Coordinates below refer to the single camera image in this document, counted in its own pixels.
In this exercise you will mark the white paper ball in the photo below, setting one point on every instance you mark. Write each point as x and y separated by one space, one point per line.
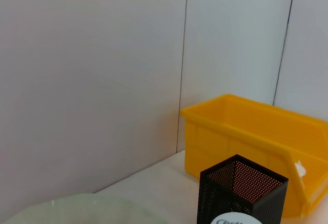
300 168

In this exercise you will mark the black mesh pen holder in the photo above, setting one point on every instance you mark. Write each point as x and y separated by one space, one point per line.
217 198

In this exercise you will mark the clear green-label water bottle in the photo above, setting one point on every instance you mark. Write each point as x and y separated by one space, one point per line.
235 220

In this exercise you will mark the pale green glass fruit plate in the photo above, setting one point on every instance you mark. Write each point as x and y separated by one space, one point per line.
89 211

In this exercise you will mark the yellow plastic bin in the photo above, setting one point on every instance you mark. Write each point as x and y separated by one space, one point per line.
230 142

